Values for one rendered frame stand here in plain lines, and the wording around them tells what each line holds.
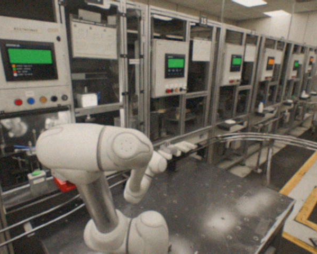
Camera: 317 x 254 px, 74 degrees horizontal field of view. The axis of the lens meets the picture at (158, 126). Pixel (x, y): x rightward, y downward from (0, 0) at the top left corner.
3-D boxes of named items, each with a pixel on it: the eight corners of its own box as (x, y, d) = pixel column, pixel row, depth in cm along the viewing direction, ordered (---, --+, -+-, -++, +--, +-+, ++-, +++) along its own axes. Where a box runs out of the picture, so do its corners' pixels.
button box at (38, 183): (33, 197, 116) (29, 178, 112) (29, 190, 121) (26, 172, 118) (48, 191, 121) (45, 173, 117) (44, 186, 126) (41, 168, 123)
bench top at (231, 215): (132, 432, 59) (132, 425, 58) (32, 224, 133) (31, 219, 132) (295, 204, 157) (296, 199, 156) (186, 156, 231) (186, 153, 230)
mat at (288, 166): (275, 209, 247) (275, 208, 246) (229, 188, 288) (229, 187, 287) (347, 121, 629) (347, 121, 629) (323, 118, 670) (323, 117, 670)
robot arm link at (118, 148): (155, 133, 70) (115, 131, 71) (150, 120, 52) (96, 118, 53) (153, 173, 67) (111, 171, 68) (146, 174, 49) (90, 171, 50)
